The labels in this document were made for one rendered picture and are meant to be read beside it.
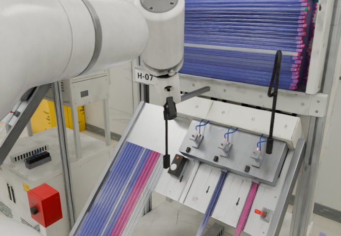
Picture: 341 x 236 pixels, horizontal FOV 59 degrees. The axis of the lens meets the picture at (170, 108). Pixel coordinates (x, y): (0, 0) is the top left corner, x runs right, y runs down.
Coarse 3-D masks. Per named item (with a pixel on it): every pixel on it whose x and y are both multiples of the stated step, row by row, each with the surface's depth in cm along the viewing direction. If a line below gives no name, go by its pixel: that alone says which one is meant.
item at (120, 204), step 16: (128, 144) 126; (128, 160) 122; (144, 160) 118; (160, 160) 115; (112, 176) 121; (128, 176) 118; (144, 176) 115; (112, 192) 117; (128, 192) 114; (144, 192) 111; (96, 208) 117; (112, 208) 114; (128, 208) 111; (144, 208) 109; (96, 224) 113; (112, 224) 110; (128, 224) 107
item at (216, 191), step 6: (222, 174) 101; (222, 180) 100; (216, 186) 100; (216, 192) 99; (216, 198) 99; (210, 204) 98; (210, 210) 97; (204, 216) 97; (204, 222) 96; (198, 234) 95
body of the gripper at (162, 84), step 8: (176, 72) 61; (160, 80) 61; (168, 80) 61; (176, 80) 61; (160, 88) 62; (168, 88) 63; (176, 88) 63; (160, 96) 64; (168, 96) 65; (176, 96) 65; (160, 104) 68
